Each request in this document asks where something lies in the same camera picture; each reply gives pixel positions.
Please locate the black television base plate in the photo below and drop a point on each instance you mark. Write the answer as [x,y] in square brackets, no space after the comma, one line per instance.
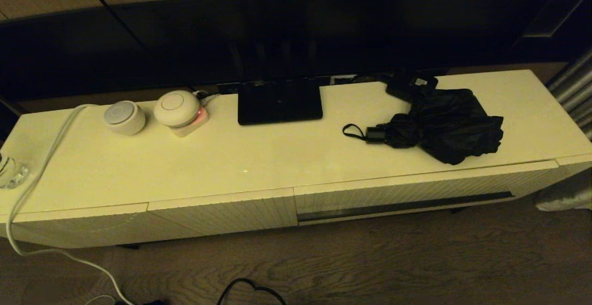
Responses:
[277,104]

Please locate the ribbed white cabinet front panel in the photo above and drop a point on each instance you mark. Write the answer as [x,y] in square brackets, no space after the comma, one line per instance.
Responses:
[69,228]

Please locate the white speaker with grey top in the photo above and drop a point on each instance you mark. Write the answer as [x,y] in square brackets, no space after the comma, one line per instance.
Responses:
[124,118]

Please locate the white TV cabinet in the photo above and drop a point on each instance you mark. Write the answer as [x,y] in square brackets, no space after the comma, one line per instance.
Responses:
[277,157]

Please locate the small ribbed white end panel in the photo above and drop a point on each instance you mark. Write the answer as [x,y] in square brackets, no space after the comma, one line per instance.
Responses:
[576,168]

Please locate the small black box with label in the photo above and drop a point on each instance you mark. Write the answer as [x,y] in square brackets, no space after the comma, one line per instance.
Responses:
[402,88]

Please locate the white ribbed front drawer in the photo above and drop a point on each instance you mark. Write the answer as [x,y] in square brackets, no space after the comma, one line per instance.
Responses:
[393,194]

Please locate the white cloth bundle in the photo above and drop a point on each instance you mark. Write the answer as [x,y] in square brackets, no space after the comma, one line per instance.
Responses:
[564,201]

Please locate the clear glass object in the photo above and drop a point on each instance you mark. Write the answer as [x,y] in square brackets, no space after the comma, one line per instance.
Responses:
[11,173]

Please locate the white round dome device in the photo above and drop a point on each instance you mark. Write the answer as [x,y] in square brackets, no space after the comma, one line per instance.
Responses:
[175,108]

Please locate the dark wall frame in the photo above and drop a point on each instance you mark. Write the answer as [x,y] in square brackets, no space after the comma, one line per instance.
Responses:
[555,18]

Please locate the white power strip red light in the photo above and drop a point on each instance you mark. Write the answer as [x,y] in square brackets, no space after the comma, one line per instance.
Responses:
[192,128]

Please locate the black umbrella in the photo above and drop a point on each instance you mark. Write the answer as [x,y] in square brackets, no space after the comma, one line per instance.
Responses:
[448,125]

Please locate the grey curtain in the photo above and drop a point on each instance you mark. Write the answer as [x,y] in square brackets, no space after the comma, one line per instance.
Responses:
[573,88]

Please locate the black flat television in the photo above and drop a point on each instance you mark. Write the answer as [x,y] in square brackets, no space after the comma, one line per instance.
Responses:
[323,32]

